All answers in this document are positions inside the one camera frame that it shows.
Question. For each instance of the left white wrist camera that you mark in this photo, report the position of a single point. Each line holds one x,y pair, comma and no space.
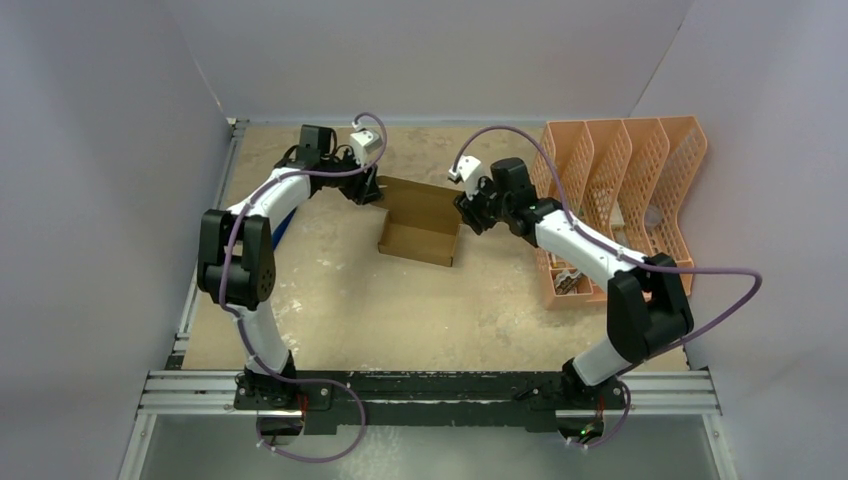
363,144

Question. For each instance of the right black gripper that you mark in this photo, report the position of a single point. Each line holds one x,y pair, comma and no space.
469,212

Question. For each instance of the blue stapler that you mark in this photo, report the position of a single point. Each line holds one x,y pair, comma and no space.
280,229

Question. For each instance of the brown cardboard box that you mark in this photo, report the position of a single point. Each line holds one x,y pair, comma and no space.
421,222

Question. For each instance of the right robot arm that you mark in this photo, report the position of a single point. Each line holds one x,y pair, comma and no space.
647,308

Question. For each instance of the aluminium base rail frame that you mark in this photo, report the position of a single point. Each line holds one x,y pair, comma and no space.
538,402

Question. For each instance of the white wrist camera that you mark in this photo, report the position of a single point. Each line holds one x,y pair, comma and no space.
467,170
363,144

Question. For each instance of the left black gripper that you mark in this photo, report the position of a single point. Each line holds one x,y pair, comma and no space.
364,189

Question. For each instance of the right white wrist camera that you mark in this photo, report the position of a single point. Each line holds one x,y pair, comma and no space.
467,170

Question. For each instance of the purple round item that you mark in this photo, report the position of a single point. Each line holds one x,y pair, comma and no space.
653,217

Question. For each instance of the orange plastic file organizer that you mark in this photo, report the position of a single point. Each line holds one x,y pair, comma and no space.
613,169

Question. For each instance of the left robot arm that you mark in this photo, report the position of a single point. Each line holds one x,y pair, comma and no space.
236,262

